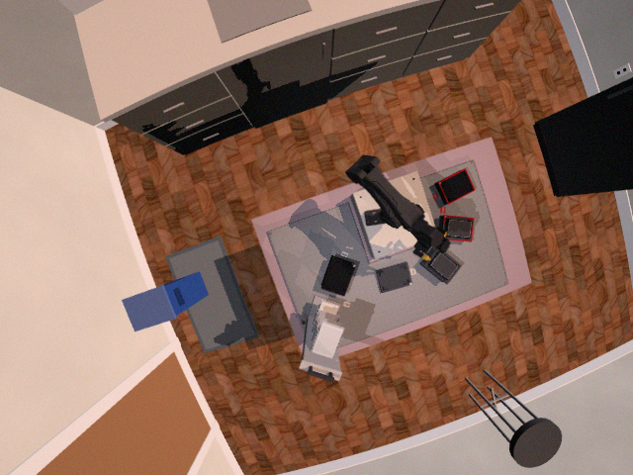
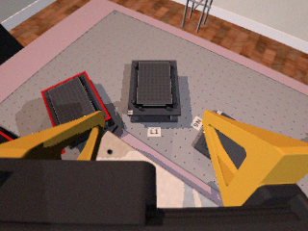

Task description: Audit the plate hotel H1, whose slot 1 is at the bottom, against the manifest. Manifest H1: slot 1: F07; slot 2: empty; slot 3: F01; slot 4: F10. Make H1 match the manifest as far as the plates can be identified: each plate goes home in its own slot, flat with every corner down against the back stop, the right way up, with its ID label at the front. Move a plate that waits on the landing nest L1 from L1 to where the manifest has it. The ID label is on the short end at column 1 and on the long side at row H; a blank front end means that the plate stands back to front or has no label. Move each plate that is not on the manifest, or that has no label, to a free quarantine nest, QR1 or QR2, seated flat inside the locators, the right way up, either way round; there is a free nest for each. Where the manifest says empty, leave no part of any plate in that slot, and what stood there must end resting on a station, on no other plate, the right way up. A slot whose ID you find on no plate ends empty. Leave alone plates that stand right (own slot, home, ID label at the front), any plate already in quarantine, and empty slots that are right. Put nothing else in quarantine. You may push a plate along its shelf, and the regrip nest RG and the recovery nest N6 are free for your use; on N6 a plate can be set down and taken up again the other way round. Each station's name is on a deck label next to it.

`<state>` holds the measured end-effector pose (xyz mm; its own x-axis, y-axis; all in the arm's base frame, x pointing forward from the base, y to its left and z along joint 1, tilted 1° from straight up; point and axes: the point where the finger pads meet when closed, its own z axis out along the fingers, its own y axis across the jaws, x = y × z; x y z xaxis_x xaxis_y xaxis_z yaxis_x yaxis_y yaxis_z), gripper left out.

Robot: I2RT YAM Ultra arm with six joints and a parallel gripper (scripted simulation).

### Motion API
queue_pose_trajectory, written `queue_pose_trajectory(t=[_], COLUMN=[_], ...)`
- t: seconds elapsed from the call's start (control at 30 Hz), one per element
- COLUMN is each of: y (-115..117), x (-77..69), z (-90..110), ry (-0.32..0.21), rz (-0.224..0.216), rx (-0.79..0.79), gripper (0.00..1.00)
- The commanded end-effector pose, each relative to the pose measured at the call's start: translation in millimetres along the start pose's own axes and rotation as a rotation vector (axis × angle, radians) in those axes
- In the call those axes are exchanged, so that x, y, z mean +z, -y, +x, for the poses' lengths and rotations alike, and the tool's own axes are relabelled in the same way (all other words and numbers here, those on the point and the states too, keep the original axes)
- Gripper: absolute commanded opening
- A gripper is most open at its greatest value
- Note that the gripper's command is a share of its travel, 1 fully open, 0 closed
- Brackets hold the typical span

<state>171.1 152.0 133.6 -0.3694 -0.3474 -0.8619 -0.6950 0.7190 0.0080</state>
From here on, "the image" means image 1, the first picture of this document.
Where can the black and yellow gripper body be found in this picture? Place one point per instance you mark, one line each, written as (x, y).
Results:
(422, 249)

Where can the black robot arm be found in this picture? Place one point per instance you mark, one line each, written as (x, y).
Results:
(398, 210)

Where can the beige well plate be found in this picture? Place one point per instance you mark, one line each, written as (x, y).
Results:
(327, 307)

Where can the grey microplate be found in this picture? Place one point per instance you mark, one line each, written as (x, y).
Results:
(458, 228)
(444, 266)

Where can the grey rack with shelves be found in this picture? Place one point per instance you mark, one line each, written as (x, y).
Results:
(311, 335)

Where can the white microplate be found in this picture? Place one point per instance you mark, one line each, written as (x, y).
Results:
(327, 339)

